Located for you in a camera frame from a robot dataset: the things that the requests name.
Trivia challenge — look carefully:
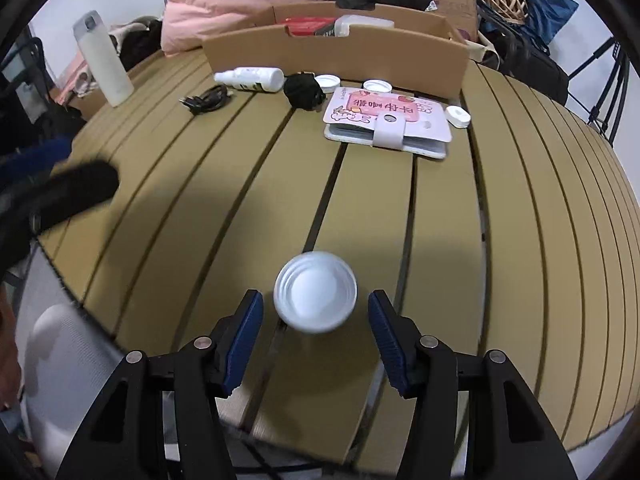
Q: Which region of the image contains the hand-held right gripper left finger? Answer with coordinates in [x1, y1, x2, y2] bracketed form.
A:
[55, 288, 264, 480]

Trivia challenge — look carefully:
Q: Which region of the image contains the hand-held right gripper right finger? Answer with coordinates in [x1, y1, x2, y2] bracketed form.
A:
[368, 288, 578, 480]

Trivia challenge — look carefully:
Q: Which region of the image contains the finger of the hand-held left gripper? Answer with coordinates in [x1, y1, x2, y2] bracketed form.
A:
[0, 159, 121, 272]

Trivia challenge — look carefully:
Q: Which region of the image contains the black cable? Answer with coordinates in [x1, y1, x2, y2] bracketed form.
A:
[178, 84, 235, 114]

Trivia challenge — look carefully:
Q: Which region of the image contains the white spray bottle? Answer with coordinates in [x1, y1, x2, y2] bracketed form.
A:
[213, 66, 286, 94]

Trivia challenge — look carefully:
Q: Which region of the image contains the pink card holder book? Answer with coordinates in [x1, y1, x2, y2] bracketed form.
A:
[323, 86, 453, 161]

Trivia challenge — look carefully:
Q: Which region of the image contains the low cardboard box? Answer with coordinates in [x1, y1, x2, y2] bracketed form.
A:
[201, 1, 471, 97]

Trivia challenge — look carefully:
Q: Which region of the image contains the white thermos bottle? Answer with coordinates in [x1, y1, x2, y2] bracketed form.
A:
[72, 10, 135, 108]

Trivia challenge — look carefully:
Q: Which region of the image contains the dark clothes pile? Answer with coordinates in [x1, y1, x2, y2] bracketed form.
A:
[107, 17, 165, 73]

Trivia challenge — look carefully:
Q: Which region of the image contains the black cloth ball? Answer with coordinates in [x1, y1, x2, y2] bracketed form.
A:
[283, 72, 326, 111]

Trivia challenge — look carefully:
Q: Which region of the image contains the red box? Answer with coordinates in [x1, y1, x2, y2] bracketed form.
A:
[285, 16, 341, 38]

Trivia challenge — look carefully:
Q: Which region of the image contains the beige tote bag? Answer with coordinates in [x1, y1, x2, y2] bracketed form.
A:
[465, 40, 501, 72]

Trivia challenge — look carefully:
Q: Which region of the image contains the black backpack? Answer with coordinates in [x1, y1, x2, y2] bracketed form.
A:
[477, 7, 571, 106]

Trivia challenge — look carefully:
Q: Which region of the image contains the clear plastic box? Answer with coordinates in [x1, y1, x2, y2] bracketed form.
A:
[334, 14, 396, 38]

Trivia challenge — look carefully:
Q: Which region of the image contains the black tripod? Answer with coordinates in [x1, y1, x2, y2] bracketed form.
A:
[567, 35, 632, 148]

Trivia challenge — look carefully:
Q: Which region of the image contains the blue bag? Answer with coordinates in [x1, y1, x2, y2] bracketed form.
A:
[492, 0, 580, 51]

